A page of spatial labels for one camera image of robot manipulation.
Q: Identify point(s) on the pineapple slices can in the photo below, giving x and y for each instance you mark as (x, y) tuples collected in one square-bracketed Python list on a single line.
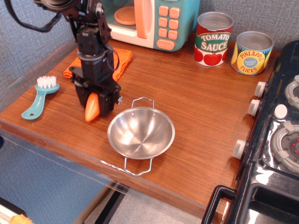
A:
[(251, 52)]

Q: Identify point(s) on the teal dish brush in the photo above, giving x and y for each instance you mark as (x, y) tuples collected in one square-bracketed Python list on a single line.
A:
[(45, 85)]

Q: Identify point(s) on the teal toy microwave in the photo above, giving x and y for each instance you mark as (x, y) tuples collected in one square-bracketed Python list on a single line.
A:
[(156, 24)]

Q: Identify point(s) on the orange folded cloth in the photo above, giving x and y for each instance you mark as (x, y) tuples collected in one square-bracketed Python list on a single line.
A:
[(121, 56)]

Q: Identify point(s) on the black toy stove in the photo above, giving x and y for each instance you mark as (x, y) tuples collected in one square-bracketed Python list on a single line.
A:
[(267, 190)]

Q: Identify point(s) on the orange toy carrot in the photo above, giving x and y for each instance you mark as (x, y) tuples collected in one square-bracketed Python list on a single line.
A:
[(92, 108)]

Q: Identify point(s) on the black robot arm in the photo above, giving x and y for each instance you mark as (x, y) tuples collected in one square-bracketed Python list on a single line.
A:
[(87, 21)]

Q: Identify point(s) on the tomato sauce can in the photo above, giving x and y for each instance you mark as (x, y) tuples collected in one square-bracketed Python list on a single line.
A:
[(213, 34)]

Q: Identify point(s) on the silver metal bowl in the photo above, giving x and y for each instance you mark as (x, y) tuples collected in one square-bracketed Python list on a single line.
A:
[(141, 132)]

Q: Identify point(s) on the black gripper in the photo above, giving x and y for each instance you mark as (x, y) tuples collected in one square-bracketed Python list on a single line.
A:
[(96, 75)]

